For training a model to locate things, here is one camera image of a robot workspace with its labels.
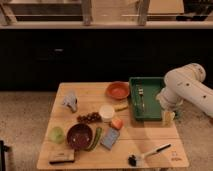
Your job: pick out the blue sponge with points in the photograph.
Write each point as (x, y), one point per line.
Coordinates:
(110, 138)

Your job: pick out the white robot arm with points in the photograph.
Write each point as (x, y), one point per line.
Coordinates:
(186, 83)

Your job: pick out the wooden folding table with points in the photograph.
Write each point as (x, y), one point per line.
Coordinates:
(135, 137)

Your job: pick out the green apple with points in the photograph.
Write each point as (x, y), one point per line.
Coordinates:
(56, 135)

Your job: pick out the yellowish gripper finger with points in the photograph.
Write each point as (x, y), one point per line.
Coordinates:
(168, 118)

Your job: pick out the dark maroon bowl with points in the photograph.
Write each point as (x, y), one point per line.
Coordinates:
(79, 136)

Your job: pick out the yellow corn piece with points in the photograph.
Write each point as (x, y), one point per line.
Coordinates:
(120, 107)

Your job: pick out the wooden block with black base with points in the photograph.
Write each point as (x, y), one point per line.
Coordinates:
(61, 156)

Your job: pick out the silver metal fork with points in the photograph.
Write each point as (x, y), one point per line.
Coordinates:
(141, 94)

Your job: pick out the green cucumber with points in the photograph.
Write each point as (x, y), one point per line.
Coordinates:
(96, 139)

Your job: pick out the black and white dish brush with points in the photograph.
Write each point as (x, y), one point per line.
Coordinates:
(136, 160)

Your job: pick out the grey blue crumpled cloth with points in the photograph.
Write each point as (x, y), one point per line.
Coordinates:
(70, 100)

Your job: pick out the red orange bowl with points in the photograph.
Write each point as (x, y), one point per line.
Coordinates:
(118, 90)

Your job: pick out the orange carrot piece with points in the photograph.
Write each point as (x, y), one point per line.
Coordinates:
(116, 123)

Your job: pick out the bunch of dark grapes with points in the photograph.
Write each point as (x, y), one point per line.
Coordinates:
(89, 118)

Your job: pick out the wooden window frame shelf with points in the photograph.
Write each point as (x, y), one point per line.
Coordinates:
(106, 14)

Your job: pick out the white cup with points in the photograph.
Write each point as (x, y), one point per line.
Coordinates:
(106, 112)

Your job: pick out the green plastic tray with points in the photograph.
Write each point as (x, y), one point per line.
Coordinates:
(151, 87)

